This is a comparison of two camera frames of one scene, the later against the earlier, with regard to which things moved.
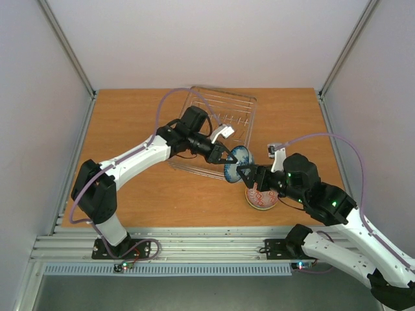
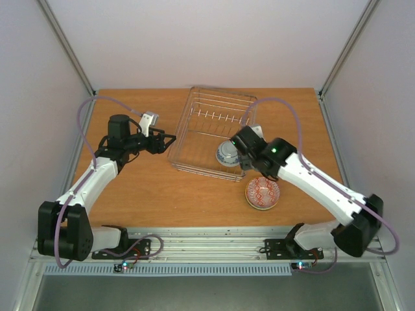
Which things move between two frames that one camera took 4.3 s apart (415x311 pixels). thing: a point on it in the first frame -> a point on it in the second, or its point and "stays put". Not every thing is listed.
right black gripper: x=260 y=178 -> x=243 y=142
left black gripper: x=214 y=155 -> x=154 y=148
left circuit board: x=119 y=267 stays put
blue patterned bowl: x=260 y=200 stays put
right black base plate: x=277 y=249 stays put
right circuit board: x=302 y=265 stays put
